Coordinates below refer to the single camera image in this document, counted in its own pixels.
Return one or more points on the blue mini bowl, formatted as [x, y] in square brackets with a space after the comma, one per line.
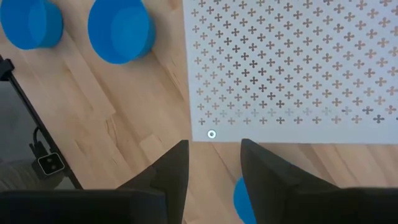
[118, 31]
[244, 205]
[28, 25]

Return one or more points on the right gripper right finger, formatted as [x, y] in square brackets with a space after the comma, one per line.
[267, 183]

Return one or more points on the white perforated metal rack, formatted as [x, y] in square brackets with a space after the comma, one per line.
[280, 133]

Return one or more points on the small white-framed camera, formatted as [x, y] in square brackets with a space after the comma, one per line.
[50, 164]

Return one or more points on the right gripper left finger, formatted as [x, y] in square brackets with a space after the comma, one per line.
[174, 177]

